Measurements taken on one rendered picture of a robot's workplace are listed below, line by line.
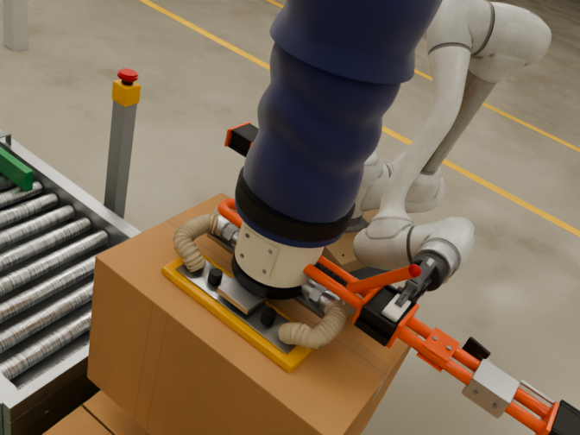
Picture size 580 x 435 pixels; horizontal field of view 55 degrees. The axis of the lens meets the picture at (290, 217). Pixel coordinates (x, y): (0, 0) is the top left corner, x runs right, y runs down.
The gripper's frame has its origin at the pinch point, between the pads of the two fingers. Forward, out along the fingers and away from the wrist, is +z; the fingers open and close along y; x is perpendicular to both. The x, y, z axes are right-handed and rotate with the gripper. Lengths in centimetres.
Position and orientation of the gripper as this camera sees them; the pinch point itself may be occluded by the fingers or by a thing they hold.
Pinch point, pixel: (391, 316)
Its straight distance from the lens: 104.9
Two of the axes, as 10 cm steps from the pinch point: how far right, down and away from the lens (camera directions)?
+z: -5.5, 3.7, -7.5
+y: -2.6, 7.8, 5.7
